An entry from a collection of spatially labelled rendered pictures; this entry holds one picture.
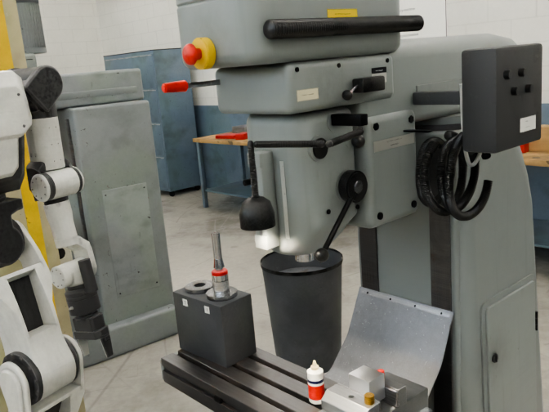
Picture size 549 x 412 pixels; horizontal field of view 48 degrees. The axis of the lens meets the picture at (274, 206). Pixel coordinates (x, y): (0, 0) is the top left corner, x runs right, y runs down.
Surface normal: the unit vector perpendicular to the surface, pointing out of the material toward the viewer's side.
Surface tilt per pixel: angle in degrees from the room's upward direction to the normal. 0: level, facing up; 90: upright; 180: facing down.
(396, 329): 63
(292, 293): 94
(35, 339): 80
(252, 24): 90
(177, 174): 90
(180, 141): 90
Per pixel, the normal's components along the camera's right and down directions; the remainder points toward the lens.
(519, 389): 0.67, 0.09
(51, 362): 0.74, -0.35
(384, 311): -0.70, -0.24
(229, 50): -0.67, 0.22
